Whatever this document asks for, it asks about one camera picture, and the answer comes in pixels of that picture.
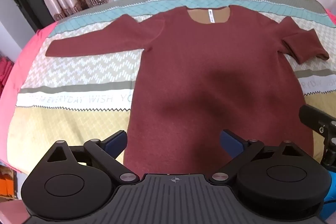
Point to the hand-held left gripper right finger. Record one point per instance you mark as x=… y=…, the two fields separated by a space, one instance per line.
x=231 y=144

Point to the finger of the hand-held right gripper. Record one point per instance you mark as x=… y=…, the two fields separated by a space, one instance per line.
x=315 y=119

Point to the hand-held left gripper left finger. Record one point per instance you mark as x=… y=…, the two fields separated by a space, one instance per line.
x=116 y=142

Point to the maroon long-sleeved sweater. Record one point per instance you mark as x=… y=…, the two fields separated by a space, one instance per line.
x=197 y=56

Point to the pile of red clothes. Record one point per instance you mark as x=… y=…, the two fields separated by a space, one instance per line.
x=5 y=69

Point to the patterned beige teal bedsheet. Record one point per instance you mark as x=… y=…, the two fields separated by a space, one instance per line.
x=78 y=66

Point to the orange cloth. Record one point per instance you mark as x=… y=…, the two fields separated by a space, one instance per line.
x=6 y=182

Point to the pink mattress sheet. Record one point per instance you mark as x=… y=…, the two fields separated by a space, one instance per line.
x=15 y=77

